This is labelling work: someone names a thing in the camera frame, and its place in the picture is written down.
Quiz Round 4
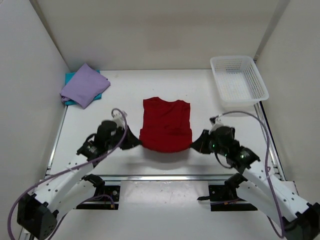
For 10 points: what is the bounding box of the purple t-shirt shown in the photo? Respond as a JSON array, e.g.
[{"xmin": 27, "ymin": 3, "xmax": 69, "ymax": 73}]
[{"xmin": 60, "ymin": 63, "xmax": 111, "ymax": 109}]

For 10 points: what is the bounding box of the red t-shirt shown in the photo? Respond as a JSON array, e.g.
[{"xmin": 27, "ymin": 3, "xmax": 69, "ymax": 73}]
[{"xmin": 139, "ymin": 97, "xmax": 193, "ymax": 153}]

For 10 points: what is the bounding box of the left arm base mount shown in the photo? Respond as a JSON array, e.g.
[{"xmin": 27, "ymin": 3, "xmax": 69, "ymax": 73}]
[{"xmin": 76, "ymin": 174, "xmax": 121, "ymax": 211}]

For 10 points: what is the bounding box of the teal t-shirt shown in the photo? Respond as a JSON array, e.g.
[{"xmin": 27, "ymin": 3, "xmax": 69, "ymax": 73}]
[{"xmin": 62, "ymin": 71, "xmax": 104, "ymax": 106}]

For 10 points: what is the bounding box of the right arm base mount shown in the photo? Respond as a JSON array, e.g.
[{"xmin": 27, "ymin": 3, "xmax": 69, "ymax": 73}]
[{"xmin": 197, "ymin": 173, "xmax": 258, "ymax": 212}]

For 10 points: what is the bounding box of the white plastic basket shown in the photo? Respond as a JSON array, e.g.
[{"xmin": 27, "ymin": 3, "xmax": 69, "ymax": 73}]
[{"xmin": 210, "ymin": 55, "xmax": 269, "ymax": 110}]

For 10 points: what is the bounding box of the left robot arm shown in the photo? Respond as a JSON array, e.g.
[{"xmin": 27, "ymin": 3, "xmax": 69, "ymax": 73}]
[{"xmin": 17, "ymin": 120, "xmax": 142, "ymax": 240}]

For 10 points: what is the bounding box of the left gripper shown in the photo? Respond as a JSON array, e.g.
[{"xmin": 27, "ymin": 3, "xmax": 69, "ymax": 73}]
[{"xmin": 105, "ymin": 124, "xmax": 142, "ymax": 150}]

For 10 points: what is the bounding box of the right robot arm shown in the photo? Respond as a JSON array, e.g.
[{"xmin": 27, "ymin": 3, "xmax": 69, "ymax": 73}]
[{"xmin": 190, "ymin": 126, "xmax": 320, "ymax": 240}]

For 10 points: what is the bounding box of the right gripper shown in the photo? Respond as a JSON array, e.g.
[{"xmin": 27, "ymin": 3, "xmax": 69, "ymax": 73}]
[{"xmin": 190, "ymin": 130, "xmax": 227, "ymax": 157}]

